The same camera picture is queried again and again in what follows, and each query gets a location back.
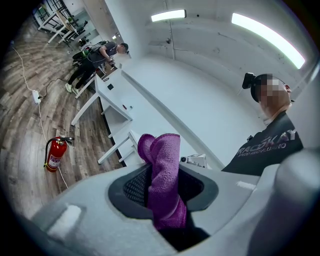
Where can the white power strip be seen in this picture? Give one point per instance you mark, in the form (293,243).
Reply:
(36,97)

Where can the purple cloth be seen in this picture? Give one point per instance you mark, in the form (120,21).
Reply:
(165,162)

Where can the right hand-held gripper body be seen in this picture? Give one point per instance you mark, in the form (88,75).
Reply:
(196,159)

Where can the ceiling conduit pipe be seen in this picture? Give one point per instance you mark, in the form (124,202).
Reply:
(171,32)

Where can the long ceiling light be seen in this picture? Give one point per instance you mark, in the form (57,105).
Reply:
(270,37)
(168,15)

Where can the person's head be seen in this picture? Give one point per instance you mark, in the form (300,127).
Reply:
(275,100)

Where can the small black square item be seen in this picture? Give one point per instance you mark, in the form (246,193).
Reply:
(110,86)

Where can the white desk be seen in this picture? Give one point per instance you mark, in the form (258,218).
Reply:
(127,146)
(86,85)
(113,100)

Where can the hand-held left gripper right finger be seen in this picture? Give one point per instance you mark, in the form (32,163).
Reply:
(225,190)

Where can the red fire extinguisher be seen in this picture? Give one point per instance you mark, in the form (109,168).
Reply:
(56,155)

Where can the green chair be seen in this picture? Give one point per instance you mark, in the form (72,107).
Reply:
(82,53)

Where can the person's black printed shirt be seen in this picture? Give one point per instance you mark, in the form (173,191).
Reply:
(270,150)

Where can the black head-worn camera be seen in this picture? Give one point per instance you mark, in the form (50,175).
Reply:
(248,81)

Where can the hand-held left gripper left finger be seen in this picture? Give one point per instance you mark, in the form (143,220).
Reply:
(87,200)

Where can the white table with wooden top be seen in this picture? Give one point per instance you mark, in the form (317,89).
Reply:
(58,23)

